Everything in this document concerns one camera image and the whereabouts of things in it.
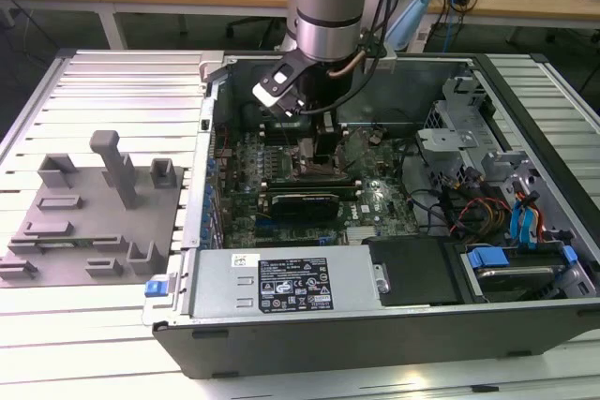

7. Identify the CPU socket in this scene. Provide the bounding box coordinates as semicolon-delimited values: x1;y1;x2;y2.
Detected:
290;156;346;182

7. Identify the black RAM slot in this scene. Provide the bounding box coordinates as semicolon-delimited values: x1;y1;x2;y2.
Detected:
260;122;349;135
260;176;365;188
260;132;349;146

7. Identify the green RAM stick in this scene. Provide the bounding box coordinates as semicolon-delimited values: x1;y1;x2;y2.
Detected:
32;236;121;248
264;184;362;200

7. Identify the black office chair base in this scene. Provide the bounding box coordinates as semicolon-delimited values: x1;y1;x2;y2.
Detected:
225;17;288;52

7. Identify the black graphics card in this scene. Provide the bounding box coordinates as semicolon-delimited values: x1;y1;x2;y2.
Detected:
267;191;342;224

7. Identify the green motherboard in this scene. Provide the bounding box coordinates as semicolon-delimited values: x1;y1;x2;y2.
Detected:
213;126;423;249

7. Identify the silver metal disk bay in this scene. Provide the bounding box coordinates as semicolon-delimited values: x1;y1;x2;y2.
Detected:
414;74;498;195

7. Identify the silver chipset heatsink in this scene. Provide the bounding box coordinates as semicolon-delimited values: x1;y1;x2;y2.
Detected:
346;226;372;245

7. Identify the black plastic drive shroud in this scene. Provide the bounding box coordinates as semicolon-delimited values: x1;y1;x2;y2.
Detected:
364;234;465;308

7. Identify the silver power supply with label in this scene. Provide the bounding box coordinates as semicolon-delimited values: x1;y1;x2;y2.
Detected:
187;245;391;321

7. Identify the hard disk in blue carrier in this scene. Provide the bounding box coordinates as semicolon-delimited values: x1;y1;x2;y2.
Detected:
461;243;580;303

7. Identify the black and silver PC case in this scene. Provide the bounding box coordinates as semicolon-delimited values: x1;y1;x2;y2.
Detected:
140;51;600;380

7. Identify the blue case latch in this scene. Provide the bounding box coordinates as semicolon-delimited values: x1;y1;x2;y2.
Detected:
144;278;169;299

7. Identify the grey parts rack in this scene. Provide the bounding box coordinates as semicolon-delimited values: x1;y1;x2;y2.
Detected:
0;129;187;289

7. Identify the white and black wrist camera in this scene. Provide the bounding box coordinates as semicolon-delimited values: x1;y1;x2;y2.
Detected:
251;55;307;116

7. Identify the red yellow power wire bundle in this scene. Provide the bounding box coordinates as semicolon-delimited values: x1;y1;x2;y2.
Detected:
449;197;513;236

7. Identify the pale blue data wire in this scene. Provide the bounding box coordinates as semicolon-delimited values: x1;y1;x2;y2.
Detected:
523;198;543;247
508;200;526;246

